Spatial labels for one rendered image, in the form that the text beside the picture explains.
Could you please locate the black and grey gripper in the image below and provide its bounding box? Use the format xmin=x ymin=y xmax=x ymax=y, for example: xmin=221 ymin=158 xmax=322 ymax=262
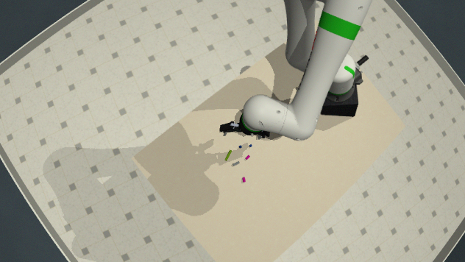
xmin=220 ymin=121 xmax=270 ymax=140

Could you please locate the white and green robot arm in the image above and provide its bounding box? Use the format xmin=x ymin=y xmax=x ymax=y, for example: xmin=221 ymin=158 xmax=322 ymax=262
xmin=239 ymin=0 xmax=372 ymax=141

